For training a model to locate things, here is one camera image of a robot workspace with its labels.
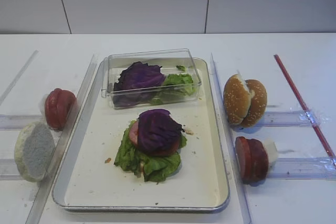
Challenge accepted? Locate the sesame bun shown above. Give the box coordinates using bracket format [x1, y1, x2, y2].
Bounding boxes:
[240, 79, 267, 128]
[223, 73, 255, 125]

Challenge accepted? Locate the green lettuce in container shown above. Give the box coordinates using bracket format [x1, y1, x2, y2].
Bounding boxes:
[150, 65, 195, 105]

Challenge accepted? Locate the pink meat slice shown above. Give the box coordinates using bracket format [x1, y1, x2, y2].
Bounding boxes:
[129, 121, 139, 147]

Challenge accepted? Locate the green lettuce under stack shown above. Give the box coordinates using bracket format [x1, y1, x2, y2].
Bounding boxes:
[114, 120, 187, 183]

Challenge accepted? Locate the red tomato slices left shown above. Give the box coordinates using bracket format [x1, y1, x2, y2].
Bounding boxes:
[44, 88, 76, 131]

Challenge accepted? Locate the white cheese block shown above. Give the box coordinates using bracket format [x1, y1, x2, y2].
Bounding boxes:
[263, 140, 278, 168]

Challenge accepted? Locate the purple cabbage leaf in container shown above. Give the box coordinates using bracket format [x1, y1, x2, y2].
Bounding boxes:
[113, 61, 165, 108]

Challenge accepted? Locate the clear plastic container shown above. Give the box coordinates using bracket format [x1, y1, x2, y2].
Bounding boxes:
[101, 49, 202, 109]

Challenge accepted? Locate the purple cabbage leaf on stack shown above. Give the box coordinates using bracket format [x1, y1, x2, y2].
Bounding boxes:
[138, 109, 182, 154]

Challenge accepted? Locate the dark red patty front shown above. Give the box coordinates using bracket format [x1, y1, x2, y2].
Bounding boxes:
[235, 136, 251, 183]

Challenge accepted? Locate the dark red patty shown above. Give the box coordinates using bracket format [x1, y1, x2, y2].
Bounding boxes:
[235, 136, 251, 183]
[248, 138, 269, 182]

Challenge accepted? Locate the dark red patty rear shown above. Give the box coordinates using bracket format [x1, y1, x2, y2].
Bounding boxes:
[248, 138, 269, 182]

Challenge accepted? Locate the metal baking tray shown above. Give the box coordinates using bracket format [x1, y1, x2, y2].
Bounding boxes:
[52, 58, 230, 212]

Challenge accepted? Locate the red straw stick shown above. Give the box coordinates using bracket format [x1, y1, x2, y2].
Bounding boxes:
[274, 54, 335, 158]

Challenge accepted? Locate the pale bun bottom half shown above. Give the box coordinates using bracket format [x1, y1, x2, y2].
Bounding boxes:
[14, 121, 55, 182]

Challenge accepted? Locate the clear rail right upper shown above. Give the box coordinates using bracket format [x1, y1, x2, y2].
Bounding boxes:
[256, 110, 331, 127]

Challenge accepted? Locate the clear rail far left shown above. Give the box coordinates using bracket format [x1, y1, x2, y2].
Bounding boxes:
[0, 50, 39, 105]

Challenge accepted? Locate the clear rail right lower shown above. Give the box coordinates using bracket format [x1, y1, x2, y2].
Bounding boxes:
[267, 157, 335, 180]

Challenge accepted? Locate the clear rail left of tray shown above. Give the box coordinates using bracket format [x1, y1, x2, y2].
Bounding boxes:
[26, 55, 98, 223]

